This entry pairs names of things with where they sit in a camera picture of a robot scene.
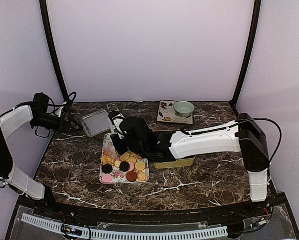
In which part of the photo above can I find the swirl butter cookie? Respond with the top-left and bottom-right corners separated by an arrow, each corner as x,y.
137,172 -> 148,182

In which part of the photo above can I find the pink sandwich cookie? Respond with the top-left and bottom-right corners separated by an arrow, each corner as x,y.
102,173 -> 113,184
128,161 -> 135,172

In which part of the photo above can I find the floral cookie tray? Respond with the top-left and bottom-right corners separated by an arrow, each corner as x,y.
99,133 -> 150,185

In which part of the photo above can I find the square floral plate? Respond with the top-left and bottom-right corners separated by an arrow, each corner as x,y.
157,100 -> 194,125

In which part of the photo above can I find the brown chocolate cookie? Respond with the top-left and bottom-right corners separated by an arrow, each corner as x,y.
125,171 -> 138,182

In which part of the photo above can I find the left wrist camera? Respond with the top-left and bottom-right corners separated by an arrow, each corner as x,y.
54,104 -> 71,118

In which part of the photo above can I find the dotted round yellow biscuit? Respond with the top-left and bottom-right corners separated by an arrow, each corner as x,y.
121,152 -> 130,162

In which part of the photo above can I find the gold cookie tin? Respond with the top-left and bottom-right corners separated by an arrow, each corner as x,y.
154,155 -> 196,170

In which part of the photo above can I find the black sandwich cookie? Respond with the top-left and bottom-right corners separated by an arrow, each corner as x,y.
102,164 -> 113,174
119,161 -> 131,172

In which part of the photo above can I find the silver tin lid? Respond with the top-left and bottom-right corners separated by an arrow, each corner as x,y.
81,109 -> 111,138

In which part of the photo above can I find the white slotted cable duct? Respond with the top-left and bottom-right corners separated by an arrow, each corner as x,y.
21,213 -> 229,240

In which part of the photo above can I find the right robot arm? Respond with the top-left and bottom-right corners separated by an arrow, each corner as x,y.
108,111 -> 270,217

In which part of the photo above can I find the light green ceramic bowl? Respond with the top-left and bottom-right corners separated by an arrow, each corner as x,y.
173,101 -> 195,118

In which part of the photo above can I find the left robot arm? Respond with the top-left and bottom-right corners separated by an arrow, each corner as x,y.
0,92 -> 83,218

